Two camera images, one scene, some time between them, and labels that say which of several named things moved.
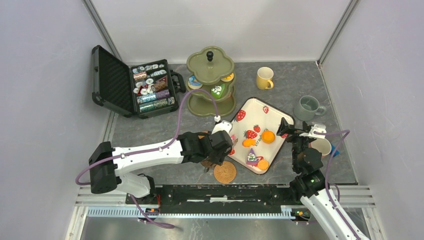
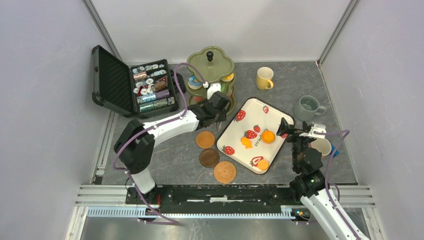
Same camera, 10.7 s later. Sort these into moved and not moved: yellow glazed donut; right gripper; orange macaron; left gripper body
Moved: left gripper body
Not moved: orange macaron; right gripper; yellow glazed donut
